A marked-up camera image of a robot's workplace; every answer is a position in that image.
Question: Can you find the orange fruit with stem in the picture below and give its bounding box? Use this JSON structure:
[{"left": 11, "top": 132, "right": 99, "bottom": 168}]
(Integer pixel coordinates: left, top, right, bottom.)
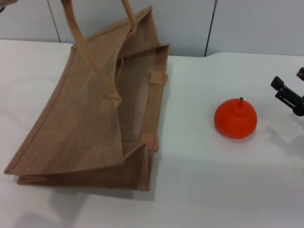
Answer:
[{"left": 213, "top": 96, "right": 258, "bottom": 139}]

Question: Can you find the brown jute handbag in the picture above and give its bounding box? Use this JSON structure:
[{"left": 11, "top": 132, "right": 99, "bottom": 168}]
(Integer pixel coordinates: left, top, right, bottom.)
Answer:
[{"left": 3, "top": 0, "right": 171, "bottom": 192}]

